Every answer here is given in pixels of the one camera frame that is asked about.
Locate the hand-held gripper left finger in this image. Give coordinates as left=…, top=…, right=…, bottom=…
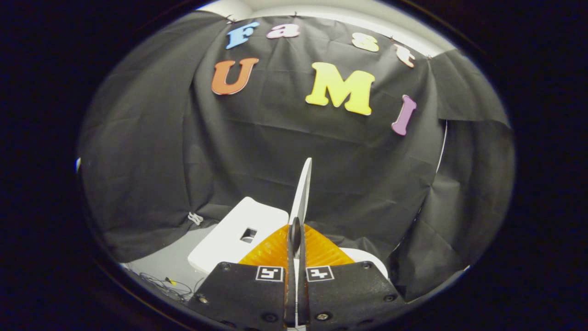
left=187, top=218, right=297, bottom=328

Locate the thin black cable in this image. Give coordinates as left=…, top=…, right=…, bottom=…
left=137, top=271, right=205, bottom=302

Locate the black backdrop cloth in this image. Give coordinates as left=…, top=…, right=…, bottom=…
left=77, top=11, right=515, bottom=302

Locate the white toilet lid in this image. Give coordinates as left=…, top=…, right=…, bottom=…
left=288, top=157, right=313, bottom=230

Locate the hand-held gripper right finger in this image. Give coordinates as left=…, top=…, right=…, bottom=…
left=297, top=217, right=407, bottom=328

